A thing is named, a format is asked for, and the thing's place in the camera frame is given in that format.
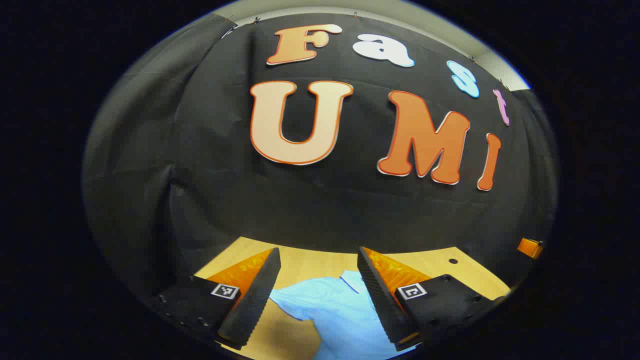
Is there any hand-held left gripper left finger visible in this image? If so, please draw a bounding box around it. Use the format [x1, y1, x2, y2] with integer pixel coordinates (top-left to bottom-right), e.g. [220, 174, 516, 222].
[147, 247, 282, 351]

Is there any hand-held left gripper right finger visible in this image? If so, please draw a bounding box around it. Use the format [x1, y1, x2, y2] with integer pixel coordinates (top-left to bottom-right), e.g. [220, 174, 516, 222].
[357, 246, 506, 352]

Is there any light blue T-shirt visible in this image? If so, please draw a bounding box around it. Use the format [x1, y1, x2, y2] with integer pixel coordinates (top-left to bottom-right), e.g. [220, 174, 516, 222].
[269, 270, 418, 360]

